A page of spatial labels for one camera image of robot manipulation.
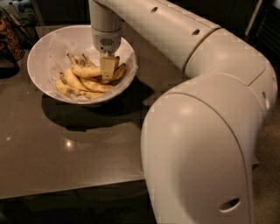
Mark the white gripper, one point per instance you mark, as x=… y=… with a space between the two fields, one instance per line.
x=106 y=40

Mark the long yellow banana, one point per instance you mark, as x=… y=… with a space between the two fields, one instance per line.
x=89 y=71

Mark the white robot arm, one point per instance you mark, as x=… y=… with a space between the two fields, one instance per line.
x=198 y=138

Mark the right dark-edged yellow banana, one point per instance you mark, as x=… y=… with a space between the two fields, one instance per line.
x=117 y=76

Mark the middle yellow banana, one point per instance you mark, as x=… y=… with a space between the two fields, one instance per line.
x=95 y=86

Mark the bottom small yellow banana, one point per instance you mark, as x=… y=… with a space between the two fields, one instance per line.
x=90 y=95

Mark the left curved yellow banana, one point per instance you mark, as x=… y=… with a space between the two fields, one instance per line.
x=71 y=79

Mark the bottom left spotted banana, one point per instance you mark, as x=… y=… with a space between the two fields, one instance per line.
x=66 y=89

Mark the white bowl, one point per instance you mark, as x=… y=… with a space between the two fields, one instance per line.
x=43 y=58

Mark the brown patterned object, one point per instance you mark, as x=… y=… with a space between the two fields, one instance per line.
x=9 y=36

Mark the black wire rack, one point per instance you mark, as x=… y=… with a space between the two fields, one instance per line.
x=24 y=25

